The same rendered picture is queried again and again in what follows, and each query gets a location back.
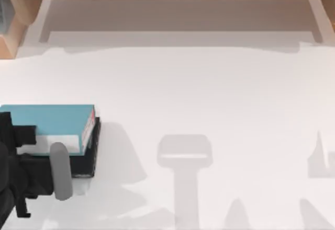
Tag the pale grey rounded box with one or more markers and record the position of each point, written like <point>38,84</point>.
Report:
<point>61,172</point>

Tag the light blue book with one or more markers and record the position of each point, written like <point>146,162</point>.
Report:
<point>55,120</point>

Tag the black book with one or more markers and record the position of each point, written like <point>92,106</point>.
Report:
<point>83,164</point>

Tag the wooden cupboard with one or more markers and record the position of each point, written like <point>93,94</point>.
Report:
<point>18,18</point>

